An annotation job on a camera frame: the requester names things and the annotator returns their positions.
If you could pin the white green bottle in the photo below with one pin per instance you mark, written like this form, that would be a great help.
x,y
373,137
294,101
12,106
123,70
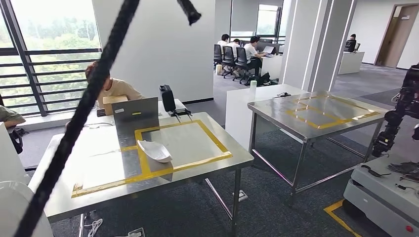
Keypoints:
x,y
253,93

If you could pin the open laptop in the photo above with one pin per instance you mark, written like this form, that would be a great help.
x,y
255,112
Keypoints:
x,y
269,49

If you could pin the black backpack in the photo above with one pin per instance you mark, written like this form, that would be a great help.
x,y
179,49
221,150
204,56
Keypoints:
x,y
263,79

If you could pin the black glove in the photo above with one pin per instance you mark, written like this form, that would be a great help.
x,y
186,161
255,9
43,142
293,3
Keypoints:
x,y
404,168

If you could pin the black office chair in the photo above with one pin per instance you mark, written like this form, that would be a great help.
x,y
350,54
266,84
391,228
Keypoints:
x,y
228,55
16,140
241,57
217,52

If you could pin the brown door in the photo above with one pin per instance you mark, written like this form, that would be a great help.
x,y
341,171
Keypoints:
x,y
396,39

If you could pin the black window railing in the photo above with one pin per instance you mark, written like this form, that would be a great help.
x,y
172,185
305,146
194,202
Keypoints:
x,y
62,51

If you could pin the white curved plastic shell part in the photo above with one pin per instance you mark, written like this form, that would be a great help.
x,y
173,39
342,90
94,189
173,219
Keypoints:
x,y
155,151
9,209

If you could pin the steel workbench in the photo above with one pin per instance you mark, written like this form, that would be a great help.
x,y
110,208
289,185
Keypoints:
x,y
196,140

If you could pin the black headset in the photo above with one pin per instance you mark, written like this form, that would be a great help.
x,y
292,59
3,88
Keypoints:
x,y
282,95

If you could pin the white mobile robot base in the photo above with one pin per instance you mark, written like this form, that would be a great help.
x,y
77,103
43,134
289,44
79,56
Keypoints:
x,y
376,196

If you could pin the person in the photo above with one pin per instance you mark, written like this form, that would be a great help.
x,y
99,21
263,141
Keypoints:
x,y
122,91
223,41
350,44
234,45
9,116
250,50

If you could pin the tan bag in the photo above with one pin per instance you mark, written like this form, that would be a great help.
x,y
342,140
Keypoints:
x,y
218,70

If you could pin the white desk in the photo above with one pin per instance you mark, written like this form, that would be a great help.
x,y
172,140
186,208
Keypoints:
x,y
271,67
239,117
180,104

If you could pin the stainless steel table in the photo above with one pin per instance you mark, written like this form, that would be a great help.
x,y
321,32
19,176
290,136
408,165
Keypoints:
x,y
278,111

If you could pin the brown cardboard box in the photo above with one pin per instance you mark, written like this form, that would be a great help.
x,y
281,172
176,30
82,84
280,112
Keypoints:
x,y
114,101

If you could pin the black smartphone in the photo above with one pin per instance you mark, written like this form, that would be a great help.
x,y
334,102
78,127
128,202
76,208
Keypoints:
x,y
101,113

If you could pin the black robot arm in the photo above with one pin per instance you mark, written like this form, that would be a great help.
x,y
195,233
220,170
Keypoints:
x,y
406,101

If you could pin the white counter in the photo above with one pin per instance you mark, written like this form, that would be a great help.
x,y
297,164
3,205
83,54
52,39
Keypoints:
x,y
350,63

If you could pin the black upright case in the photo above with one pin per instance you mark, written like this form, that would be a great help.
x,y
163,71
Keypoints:
x,y
167,98

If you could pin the grey laptop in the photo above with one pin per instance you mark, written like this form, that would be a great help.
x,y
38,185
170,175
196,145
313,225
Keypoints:
x,y
144,108

